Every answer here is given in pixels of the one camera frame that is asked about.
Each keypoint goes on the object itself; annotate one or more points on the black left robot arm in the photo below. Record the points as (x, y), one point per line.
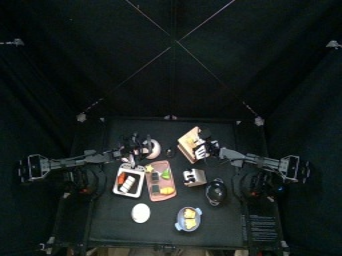
(67, 162)

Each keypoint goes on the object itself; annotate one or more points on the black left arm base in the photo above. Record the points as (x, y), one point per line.
(84, 180)

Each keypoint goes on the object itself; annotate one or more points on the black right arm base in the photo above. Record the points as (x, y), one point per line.
(257, 184)

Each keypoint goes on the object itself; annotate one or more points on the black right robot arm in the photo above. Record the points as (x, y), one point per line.
(262, 162)

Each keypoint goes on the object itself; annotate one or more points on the white toy egg block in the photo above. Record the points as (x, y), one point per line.
(128, 184)

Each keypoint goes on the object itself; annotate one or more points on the pink white toy bowl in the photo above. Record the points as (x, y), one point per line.
(154, 149)

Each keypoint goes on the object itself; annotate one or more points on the wooden toy box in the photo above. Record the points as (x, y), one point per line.
(188, 144)

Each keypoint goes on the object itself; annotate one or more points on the yellow toy star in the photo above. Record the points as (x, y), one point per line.
(150, 169)

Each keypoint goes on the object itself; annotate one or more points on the orange toy salmon piece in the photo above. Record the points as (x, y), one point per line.
(120, 178)

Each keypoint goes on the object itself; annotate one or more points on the white rectangular tray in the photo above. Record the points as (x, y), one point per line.
(128, 181)

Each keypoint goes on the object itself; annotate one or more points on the small dark toy piece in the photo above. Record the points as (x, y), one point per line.
(170, 152)

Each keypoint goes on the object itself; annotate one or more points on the dark toy sushi roll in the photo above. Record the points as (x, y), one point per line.
(155, 190)
(155, 176)

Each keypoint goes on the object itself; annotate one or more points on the white toy toaster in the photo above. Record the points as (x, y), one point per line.
(195, 177)

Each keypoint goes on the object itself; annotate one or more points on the green toy cone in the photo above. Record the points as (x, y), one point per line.
(166, 174)

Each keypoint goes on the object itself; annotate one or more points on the pink rectangular tray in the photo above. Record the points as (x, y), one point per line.
(160, 181)

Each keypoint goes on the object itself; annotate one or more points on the yellow toy food piece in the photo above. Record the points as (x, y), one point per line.
(167, 190)

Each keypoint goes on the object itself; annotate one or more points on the black toy pot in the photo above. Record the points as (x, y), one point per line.
(216, 192)

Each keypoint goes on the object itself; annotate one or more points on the white round plate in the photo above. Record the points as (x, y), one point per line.
(140, 213)

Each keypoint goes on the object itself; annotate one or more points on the yellow toy food in pan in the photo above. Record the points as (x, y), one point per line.
(190, 218)

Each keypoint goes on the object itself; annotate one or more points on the blue toy pan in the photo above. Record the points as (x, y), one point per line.
(188, 219)

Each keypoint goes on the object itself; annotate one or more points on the white printed label sticker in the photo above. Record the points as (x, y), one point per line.
(262, 226)

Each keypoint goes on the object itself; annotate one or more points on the grey frame corner clip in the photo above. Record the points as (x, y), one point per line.
(170, 117)
(16, 42)
(80, 117)
(333, 44)
(259, 120)

